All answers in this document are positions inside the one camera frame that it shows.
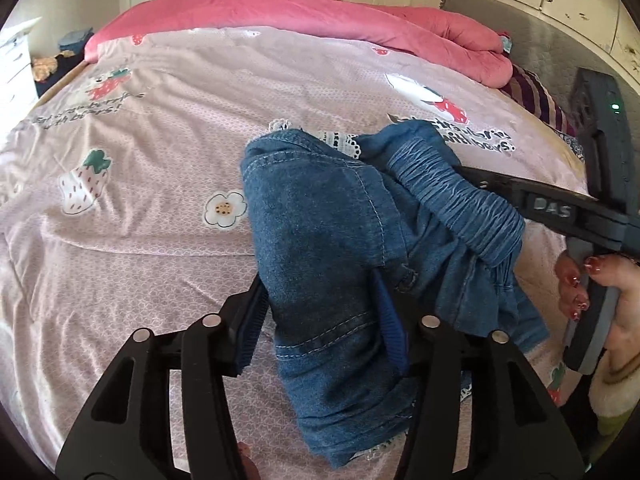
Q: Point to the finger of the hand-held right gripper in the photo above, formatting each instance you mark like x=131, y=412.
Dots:
x=542, y=205

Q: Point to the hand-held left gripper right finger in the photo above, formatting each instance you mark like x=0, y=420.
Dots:
x=392, y=330

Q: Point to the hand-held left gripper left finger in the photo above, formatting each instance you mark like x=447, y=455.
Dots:
x=250, y=320

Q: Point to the blue denim pants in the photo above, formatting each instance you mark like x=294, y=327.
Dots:
x=325, y=240

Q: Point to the person's right forearm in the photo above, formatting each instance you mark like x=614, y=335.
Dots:
x=620, y=395

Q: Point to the person's right hand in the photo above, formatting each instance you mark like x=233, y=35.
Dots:
x=627, y=305

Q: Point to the floral patterned cloth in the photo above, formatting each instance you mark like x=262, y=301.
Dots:
x=576, y=146

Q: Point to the purple striped cloth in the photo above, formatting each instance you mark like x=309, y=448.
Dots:
x=540, y=97

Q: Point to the pink strawberry print bedsheet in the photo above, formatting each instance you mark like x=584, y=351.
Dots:
x=140, y=260

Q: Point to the grey padded headboard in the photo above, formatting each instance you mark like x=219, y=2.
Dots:
x=530, y=25

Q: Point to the pink quilt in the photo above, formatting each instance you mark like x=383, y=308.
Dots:
x=300, y=17

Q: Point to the dark cloth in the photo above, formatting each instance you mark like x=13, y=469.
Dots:
x=65, y=60

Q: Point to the white drawer chest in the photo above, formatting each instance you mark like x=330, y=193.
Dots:
x=17, y=65

